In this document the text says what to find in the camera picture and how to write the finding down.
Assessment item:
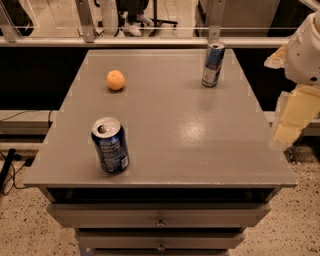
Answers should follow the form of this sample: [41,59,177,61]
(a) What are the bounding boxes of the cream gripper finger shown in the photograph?
[264,44,287,69]
[272,84,320,147]

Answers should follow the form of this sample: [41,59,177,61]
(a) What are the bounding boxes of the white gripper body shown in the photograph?
[285,24,320,85]

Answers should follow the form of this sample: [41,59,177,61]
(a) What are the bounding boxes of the orange fruit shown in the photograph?
[106,70,125,91]

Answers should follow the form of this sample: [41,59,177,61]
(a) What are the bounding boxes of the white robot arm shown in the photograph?
[264,10,320,148]

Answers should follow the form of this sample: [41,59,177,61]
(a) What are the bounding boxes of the red bull can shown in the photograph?
[202,41,225,87]

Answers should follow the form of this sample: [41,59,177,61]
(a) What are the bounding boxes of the blue pepsi can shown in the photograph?
[91,117,129,174]

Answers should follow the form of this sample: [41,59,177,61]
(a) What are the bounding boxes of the metal railing bar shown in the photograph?
[0,37,289,48]

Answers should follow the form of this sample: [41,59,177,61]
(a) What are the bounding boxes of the grey drawer cabinet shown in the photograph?
[25,49,296,256]

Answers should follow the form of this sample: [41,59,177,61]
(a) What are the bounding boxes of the person's white shoes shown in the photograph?
[126,14,153,37]

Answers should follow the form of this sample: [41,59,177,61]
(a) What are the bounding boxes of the upper drawer knob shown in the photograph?
[156,218,166,228]

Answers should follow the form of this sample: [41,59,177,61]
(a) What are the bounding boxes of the drawer knob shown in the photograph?
[156,218,166,228]
[157,243,166,251]

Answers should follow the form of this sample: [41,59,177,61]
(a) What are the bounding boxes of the lower drawer knob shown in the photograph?
[157,243,166,251]

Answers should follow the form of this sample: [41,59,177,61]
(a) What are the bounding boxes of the white cylindrical post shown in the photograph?
[100,0,124,37]

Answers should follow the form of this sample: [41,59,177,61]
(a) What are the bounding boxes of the black floor cables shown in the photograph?
[0,148,34,197]

